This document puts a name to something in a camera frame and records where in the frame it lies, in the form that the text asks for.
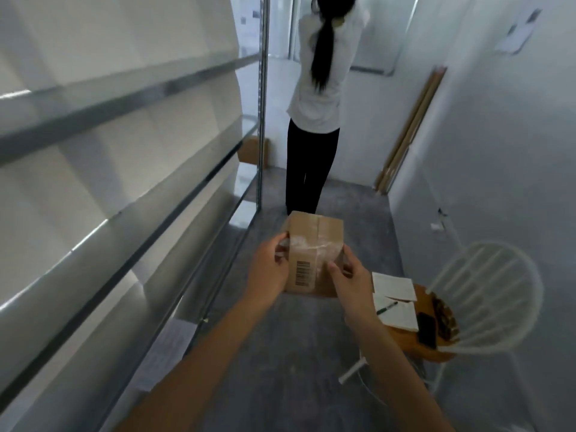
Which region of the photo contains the white paper notepad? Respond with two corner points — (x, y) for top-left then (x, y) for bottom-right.
(374, 294), (419, 332)

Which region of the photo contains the bundle of long wooden strips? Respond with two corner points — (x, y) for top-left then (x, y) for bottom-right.
(373, 66), (447, 195)

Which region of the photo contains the metal shelving rack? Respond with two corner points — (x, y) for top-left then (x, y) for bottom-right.
(0, 0), (272, 432)

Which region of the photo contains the white paper label sheet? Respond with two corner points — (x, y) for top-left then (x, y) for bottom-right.
(134, 317), (199, 393)

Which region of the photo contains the white spindle-back wooden chair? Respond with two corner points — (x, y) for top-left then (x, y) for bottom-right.
(338, 240), (545, 405)

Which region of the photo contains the person's left forearm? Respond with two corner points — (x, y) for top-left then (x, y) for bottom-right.
(115, 290), (271, 432)

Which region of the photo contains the white paper notice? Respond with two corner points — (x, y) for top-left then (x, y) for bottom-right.
(494, 0), (546, 55)

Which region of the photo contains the brown cardboard box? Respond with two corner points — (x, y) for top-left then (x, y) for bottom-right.
(237, 136), (271, 168)

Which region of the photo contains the person's right forearm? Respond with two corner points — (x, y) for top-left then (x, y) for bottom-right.
(345, 306), (456, 432)

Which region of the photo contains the person's right hand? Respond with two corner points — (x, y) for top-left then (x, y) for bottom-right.
(326, 244), (380, 324)

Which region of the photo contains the black smartphone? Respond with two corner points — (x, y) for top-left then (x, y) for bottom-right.
(417, 312), (438, 350)

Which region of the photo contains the person's left hand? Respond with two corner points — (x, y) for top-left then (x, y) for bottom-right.
(243, 232), (292, 306)

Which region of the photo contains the small taped cardboard box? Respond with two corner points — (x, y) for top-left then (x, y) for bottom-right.
(281, 211), (345, 299)

